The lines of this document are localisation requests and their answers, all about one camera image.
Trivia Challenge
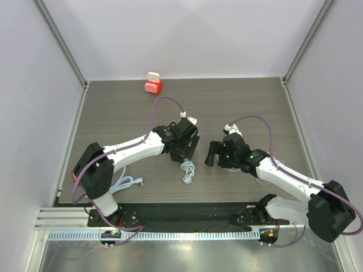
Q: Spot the red brown cube adapter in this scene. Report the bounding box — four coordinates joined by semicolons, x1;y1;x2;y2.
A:
71;168;81;184

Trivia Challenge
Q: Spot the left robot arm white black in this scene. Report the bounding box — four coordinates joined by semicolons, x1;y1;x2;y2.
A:
71;116;200;227

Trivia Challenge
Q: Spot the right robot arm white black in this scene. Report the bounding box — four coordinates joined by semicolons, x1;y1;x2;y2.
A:
205;133;357;243

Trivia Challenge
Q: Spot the red pink cube socket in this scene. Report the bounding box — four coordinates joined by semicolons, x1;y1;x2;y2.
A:
144;81;163;95

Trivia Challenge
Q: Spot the cream white plug adapter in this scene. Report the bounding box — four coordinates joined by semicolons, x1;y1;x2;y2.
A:
147;71;160;83

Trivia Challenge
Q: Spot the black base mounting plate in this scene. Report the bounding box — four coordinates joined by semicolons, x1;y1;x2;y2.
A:
87;202;289;232

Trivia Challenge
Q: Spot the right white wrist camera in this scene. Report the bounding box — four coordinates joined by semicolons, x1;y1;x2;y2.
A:
223;124;242;137

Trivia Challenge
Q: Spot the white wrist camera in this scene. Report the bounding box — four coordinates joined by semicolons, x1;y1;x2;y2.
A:
180;111;197;125
223;124;242;137

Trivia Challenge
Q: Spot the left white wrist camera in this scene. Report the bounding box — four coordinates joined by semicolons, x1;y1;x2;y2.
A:
180;111;197;125

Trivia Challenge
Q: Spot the light blue strip cord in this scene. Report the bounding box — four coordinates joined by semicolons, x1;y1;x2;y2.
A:
109;167;145;196

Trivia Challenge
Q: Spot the white slotted cable duct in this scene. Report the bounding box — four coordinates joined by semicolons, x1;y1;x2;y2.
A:
48;229;260;243

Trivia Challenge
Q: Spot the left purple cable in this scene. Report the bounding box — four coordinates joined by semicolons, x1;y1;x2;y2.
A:
71;96;187;247

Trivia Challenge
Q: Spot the purple cable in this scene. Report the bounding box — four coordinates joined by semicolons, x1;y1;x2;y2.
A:
231;115;363;249
71;96;187;247

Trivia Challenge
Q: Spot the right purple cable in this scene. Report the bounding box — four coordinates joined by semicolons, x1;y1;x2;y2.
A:
231;115;363;249

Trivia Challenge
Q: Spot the aluminium front rail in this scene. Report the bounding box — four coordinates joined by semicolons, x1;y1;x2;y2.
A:
34;206;345;230

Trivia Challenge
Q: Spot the right aluminium frame post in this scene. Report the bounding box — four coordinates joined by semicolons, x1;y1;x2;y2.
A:
281;0;336;85

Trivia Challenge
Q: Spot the aluminium frame post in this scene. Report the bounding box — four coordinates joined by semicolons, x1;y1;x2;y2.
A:
32;0;88;89
281;0;336;85

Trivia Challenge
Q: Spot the left aluminium frame post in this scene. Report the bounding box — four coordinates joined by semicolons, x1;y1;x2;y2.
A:
32;0;88;89

